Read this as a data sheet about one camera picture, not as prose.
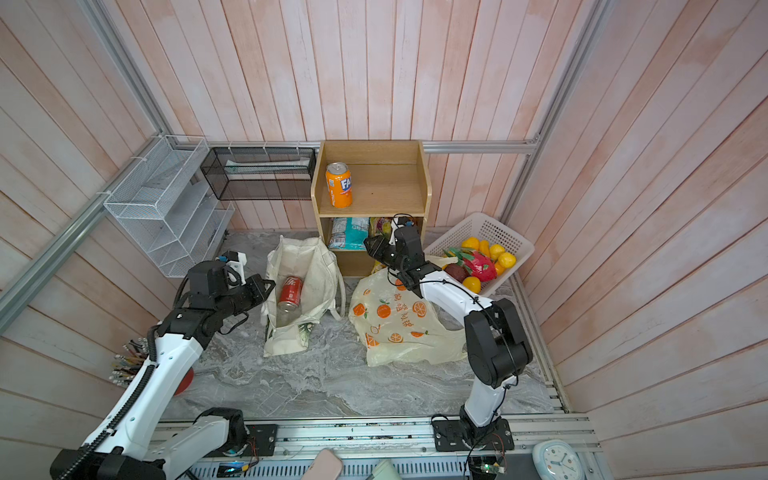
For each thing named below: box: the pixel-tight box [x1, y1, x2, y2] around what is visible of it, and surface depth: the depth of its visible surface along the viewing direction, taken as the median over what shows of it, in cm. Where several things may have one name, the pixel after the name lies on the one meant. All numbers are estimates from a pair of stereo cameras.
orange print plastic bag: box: [348, 269, 468, 367], surface depth 92 cm
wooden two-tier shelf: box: [337, 140, 433, 239], surface depth 93 cm
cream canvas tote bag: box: [261, 235, 346, 357], surface depth 90 cm
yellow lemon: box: [498, 252, 517, 268], surface depth 103 cm
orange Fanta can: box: [325, 162, 353, 208], surface depth 78 cm
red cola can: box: [278, 275, 303, 312], surface depth 99 cm
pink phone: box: [302, 449, 344, 480], surface depth 70 cm
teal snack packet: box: [328, 217, 370, 251], surface depth 95 cm
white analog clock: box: [532, 439, 586, 480], surface depth 70 cm
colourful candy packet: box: [368, 217, 393, 238], surface depth 97 cm
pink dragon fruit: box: [443, 247, 497, 282], surface depth 101 cm
